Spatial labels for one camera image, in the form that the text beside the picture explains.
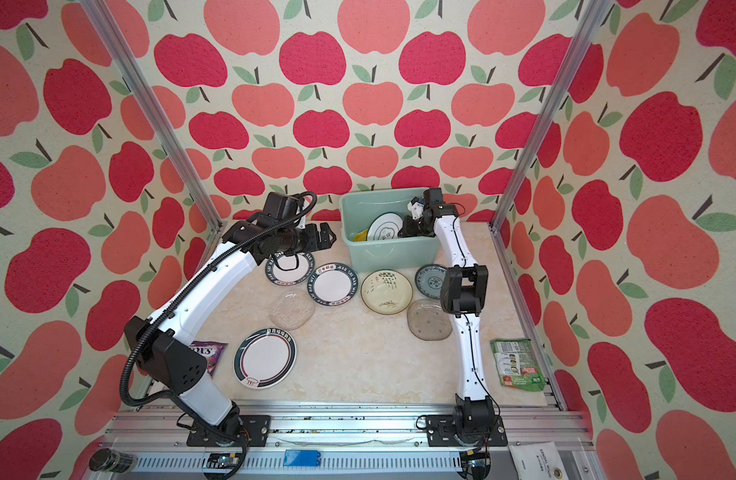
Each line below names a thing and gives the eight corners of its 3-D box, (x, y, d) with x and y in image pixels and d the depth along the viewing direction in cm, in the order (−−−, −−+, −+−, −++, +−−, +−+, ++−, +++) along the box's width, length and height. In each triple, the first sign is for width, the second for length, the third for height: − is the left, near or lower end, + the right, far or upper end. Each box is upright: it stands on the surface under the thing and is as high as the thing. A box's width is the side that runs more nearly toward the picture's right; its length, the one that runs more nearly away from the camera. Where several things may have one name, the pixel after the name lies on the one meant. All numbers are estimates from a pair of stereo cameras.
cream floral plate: (360, 314, 97) (360, 311, 96) (361, 273, 108) (360, 269, 106) (414, 314, 97) (415, 311, 96) (410, 273, 108) (411, 269, 106)
